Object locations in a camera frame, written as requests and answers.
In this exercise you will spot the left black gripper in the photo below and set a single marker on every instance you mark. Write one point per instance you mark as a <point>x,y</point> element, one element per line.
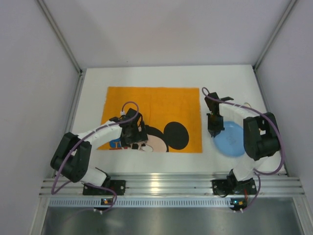
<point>134,141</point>

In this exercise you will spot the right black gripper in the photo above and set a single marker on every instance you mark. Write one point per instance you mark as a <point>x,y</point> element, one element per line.
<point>214,125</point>

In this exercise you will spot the blue plastic plate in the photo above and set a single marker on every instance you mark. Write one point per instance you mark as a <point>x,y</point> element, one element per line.
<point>230,141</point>

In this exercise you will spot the orange cartoon mouse placemat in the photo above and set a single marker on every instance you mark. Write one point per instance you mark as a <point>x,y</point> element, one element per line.
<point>172,116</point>

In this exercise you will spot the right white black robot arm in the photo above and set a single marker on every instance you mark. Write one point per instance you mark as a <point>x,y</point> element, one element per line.
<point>261,135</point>

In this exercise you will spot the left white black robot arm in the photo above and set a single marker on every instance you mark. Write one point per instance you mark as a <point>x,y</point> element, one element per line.
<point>73,154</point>

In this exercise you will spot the aluminium rail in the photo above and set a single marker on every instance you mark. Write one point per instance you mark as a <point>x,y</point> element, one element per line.
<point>162,185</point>

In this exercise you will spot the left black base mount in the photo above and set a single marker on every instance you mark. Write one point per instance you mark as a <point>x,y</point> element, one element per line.
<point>118,186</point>

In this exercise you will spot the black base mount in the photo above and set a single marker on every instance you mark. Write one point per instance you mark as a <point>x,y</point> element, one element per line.
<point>223,187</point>
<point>118,186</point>

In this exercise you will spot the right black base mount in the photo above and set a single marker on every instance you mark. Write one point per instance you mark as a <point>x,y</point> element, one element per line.
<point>223,187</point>

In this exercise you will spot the slotted cable duct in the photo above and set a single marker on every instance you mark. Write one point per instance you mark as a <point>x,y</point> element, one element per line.
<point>147,202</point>

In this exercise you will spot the left aluminium frame post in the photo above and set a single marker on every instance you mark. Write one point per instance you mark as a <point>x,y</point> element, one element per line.
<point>58,33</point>

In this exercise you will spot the aluminium frame post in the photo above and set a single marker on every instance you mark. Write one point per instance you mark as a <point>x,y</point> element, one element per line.
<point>274,34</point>
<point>58,33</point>

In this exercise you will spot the right aluminium frame post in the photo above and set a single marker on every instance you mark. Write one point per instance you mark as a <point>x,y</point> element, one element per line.
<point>274,34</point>

